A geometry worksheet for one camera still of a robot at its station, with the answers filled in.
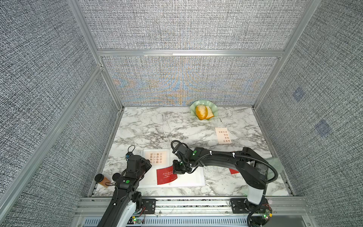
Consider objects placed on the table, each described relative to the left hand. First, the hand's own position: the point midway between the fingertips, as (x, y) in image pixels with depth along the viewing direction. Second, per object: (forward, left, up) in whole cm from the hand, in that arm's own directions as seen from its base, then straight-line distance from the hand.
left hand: (152, 159), depth 84 cm
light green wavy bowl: (+43, -45, -1) cm, 62 cm away
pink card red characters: (+19, -49, -7) cm, 53 cm away
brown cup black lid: (-11, +26, +2) cm, 28 cm away
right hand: (-7, -11, 0) cm, 13 cm away
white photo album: (-11, -26, -5) cm, 28 cm away
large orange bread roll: (+36, -34, +1) cm, 50 cm away
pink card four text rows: (+3, -3, -5) cm, 7 cm away
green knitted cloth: (-5, -76, -4) cm, 76 cm away
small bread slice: (+37, -42, -2) cm, 56 cm away
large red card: (-8, -8, -5) cm, 12 cm away
